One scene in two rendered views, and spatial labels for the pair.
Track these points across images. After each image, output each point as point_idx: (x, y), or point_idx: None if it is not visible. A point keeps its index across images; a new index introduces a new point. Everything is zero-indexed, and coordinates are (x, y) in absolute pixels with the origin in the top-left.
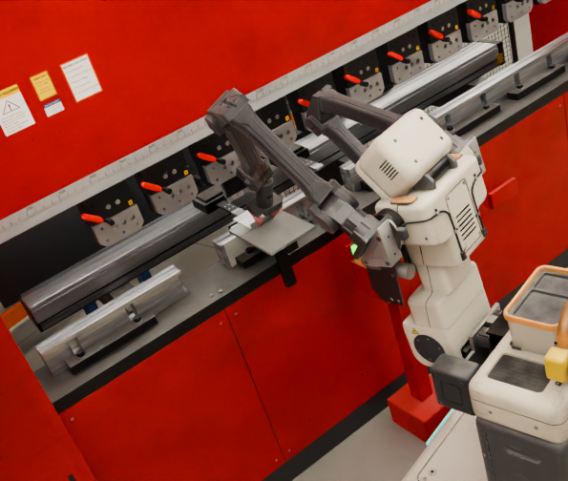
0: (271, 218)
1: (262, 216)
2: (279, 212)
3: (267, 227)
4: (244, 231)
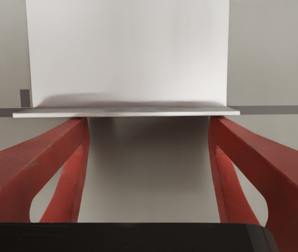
0: (208, 130)
1: (195, 19)
2: None
3: (120, 195)
4: None
